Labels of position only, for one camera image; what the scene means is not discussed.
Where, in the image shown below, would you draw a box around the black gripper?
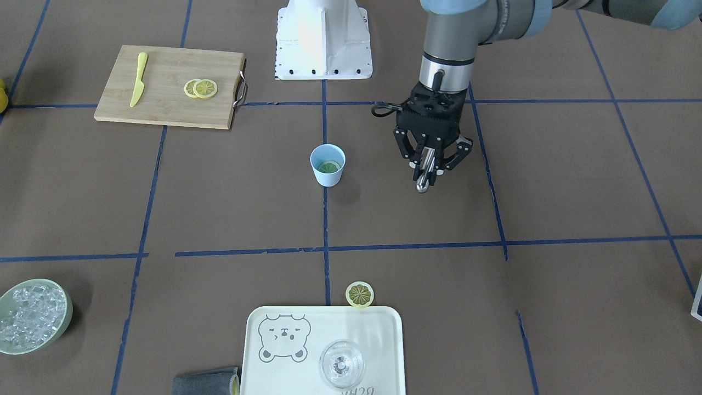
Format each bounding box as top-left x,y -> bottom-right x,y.
394,82 -> 474,182

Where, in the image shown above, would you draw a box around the steel muddler black tip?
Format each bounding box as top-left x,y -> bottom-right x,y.
415,148 -> 436,194

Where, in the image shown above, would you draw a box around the yellow lemon slice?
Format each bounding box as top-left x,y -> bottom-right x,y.
316,160 -> 343,173

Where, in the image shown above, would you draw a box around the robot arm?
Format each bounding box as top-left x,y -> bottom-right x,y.
384,1 -> 701,193

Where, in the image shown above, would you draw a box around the light blue cup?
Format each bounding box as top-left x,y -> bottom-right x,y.
309,144 -> 346,187

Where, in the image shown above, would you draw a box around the clear wine glass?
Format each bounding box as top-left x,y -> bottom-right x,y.
319,339 -> 366,392

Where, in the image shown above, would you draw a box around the cream bear tray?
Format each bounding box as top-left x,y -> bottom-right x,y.
239,307 -> 406,394

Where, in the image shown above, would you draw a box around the bamboo cutting board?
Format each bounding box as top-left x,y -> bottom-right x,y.
94,45 -> 246,129

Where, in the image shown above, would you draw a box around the yellow plastic knife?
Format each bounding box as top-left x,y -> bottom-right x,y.
129,52 -> 148,108

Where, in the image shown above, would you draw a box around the grey folded cloth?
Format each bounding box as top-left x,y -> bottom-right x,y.
172,366 -> 239,394

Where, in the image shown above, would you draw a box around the green bowl of ice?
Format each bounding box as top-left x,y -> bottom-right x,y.
1,278 -> 73,356

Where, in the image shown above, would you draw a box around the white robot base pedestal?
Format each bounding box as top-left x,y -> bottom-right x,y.
274,1 -> 373,81

